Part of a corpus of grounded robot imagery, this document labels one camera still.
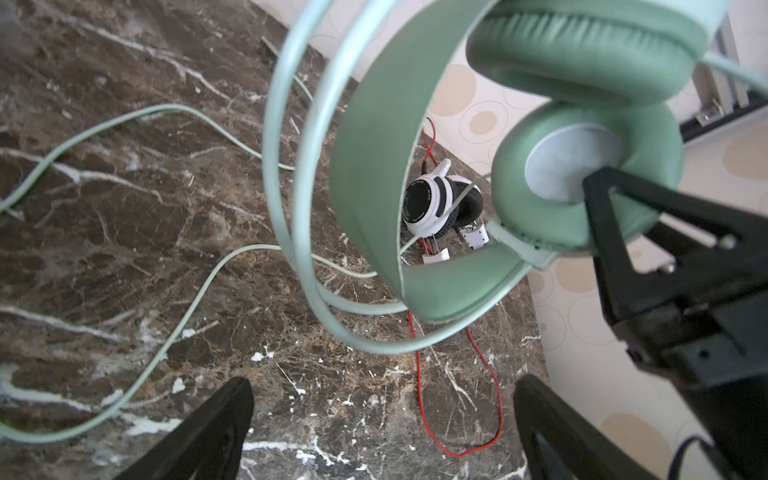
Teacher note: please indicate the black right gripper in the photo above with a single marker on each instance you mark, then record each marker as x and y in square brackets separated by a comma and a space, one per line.
[684, 280]

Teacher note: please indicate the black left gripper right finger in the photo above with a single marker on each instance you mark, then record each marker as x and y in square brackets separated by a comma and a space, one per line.
[559, 443]

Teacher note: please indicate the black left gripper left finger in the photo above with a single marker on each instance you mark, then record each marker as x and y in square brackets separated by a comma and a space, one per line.
[206, 445]

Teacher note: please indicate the mint green headphones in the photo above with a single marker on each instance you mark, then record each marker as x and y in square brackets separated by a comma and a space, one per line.
[534, 96]

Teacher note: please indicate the white black headphones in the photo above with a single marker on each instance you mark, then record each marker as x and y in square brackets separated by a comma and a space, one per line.
[438, 203]

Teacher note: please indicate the silver aluminium back rail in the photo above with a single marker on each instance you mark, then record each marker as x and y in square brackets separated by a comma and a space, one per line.
[719, 94]

